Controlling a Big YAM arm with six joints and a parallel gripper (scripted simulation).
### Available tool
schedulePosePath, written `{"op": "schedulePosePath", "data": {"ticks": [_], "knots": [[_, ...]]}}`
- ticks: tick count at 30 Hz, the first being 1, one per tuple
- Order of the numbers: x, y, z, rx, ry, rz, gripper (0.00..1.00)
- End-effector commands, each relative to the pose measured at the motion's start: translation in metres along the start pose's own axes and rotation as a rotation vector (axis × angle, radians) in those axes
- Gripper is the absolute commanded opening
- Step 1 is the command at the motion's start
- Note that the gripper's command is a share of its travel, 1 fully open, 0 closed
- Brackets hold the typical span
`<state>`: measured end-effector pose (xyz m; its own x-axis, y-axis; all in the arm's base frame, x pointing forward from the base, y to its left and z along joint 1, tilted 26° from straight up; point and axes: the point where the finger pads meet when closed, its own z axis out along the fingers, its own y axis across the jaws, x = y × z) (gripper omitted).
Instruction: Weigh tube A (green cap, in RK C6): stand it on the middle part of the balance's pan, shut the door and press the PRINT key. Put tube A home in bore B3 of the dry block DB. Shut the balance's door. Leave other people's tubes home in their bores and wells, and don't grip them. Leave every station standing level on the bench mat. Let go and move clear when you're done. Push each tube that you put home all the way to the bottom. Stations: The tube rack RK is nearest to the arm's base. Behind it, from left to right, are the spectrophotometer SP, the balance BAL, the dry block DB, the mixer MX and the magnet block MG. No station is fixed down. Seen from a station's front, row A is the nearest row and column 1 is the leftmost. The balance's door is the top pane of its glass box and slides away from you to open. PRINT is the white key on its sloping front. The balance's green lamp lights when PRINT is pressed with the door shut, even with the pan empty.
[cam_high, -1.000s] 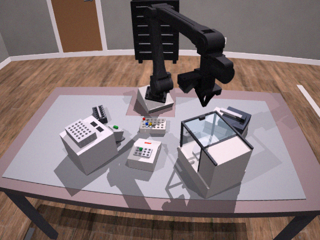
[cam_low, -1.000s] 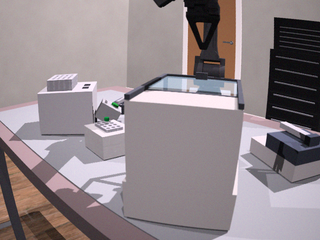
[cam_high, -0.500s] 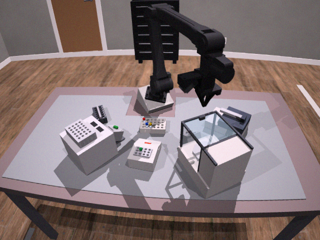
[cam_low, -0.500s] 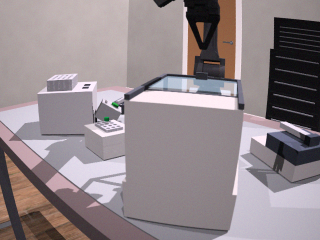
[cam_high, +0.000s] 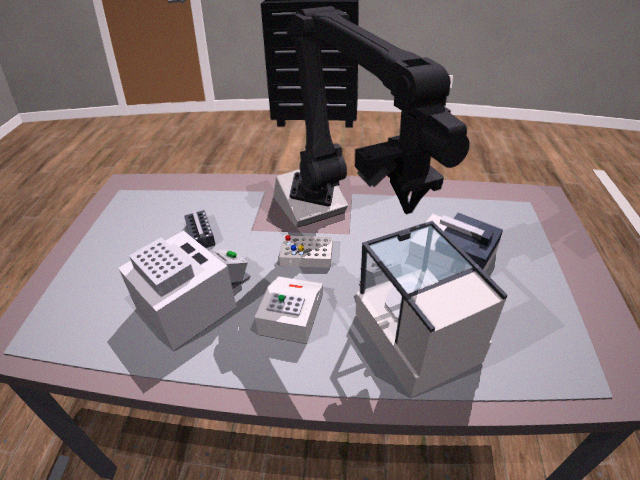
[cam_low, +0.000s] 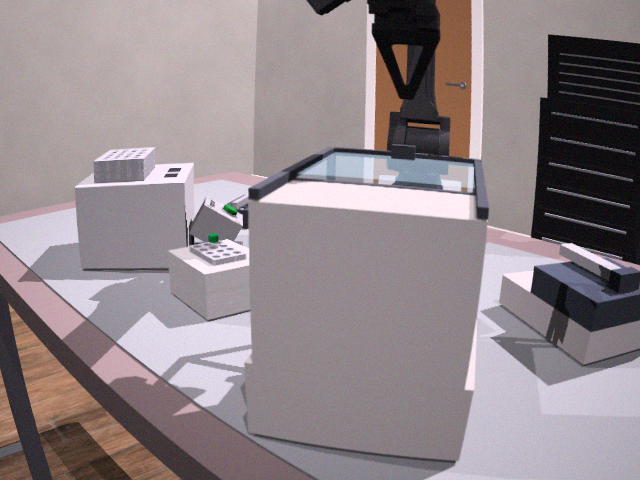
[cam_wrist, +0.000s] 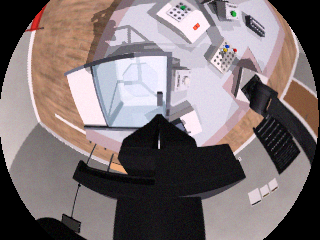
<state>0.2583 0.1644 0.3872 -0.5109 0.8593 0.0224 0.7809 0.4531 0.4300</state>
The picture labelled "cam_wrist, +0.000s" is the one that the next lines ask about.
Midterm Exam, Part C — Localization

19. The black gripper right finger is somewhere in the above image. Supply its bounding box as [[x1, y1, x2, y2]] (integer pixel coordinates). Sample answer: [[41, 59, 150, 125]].
[[159, 114, 197, 149]]

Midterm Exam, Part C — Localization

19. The white tube rack with holes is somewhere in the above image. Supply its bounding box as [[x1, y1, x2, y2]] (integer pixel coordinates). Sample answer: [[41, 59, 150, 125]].
[[207, 38, 238, 75]]

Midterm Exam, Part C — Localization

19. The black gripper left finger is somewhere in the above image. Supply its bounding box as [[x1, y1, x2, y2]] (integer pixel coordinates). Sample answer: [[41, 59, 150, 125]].
[[121, 114, 159, 149]]

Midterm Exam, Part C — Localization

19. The light grey bench mat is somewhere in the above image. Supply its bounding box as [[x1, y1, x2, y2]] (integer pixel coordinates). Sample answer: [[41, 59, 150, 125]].
[[104, 0, 279, 147]]

